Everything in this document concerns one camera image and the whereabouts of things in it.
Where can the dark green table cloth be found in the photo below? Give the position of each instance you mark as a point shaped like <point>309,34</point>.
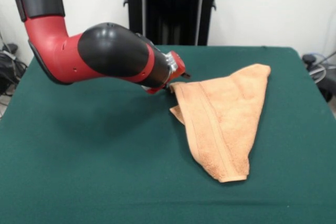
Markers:
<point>78,155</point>

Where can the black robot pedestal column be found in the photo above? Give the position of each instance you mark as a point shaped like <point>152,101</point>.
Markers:
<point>170,11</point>

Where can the tan terry towel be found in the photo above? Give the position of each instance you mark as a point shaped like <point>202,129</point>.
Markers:
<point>225,124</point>

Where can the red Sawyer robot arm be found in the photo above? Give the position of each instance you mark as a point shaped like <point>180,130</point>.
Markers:
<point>105,51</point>

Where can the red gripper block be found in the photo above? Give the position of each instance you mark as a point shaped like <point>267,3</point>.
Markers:
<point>179,68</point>

